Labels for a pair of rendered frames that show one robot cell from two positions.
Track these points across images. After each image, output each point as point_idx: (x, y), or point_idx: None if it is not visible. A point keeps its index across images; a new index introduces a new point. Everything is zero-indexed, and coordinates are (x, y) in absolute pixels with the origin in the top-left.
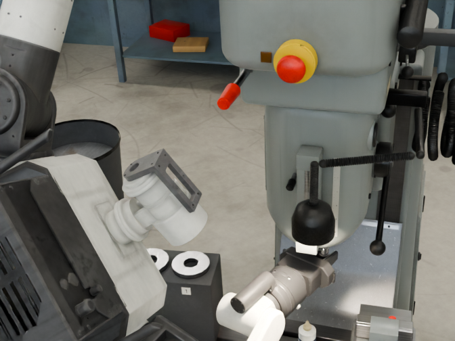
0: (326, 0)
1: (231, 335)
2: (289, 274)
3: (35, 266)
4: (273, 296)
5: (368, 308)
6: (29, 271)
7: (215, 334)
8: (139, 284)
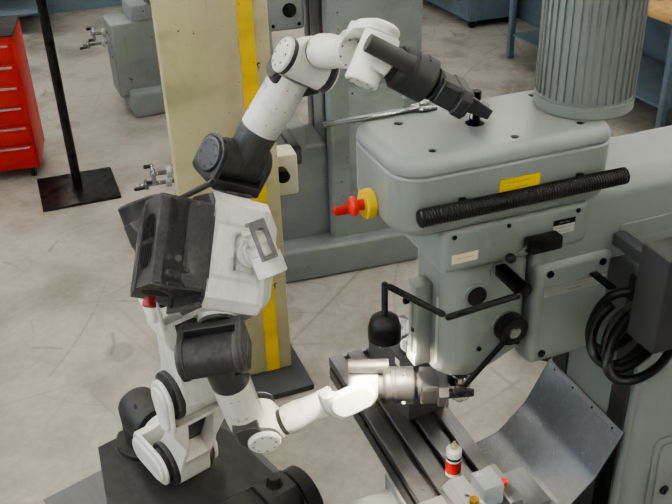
0: (380, 170)
1: (425, 424)
2: (407, 374)
3: (156, 239)
4: (382, 379)
5: (522, 473)
6: (154, 240)
7: (410, 413)
8: (232, 289)
